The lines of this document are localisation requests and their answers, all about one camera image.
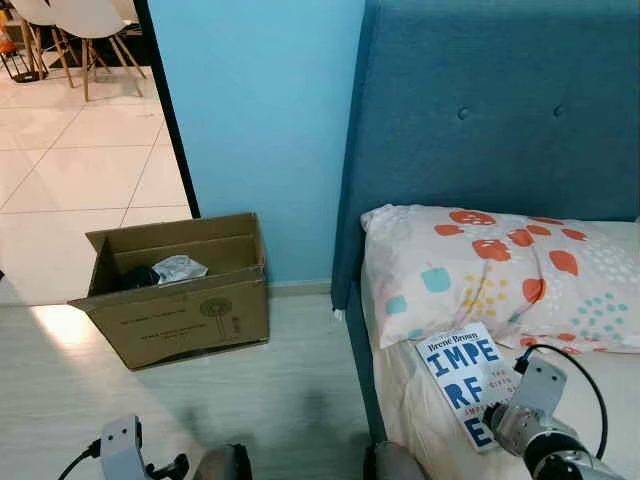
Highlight white book blue lettering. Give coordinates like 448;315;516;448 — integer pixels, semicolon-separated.
415;322;521;453

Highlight pink patterned pillow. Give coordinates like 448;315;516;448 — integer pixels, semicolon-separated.
360;205;640;354

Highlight cream mattress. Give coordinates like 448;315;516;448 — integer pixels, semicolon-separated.
370;218;640;480

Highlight brown cardboard box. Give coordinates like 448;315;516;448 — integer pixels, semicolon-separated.
68;212;271;371

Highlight black plastic bag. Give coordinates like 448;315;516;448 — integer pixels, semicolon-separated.
120;262;161;291

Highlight white plastic bag blue print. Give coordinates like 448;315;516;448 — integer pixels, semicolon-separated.
150;255;209;286

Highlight white chair wooden legs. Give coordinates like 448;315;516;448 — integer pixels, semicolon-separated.
50;0;146;101
10;0;76;86

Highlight orange bag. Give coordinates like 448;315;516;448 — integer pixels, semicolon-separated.
0;10;16;53

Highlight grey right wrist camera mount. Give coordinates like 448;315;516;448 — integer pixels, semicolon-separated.
510;357;569;416

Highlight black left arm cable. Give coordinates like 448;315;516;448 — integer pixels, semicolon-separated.
57;440;104;480

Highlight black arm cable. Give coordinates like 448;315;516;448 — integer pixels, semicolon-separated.
515;343;609;459
57;440;104;480

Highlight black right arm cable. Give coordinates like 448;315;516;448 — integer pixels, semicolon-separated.
515;343;609;459

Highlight black wire lantern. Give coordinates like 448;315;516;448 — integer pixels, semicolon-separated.
0;50;48;84

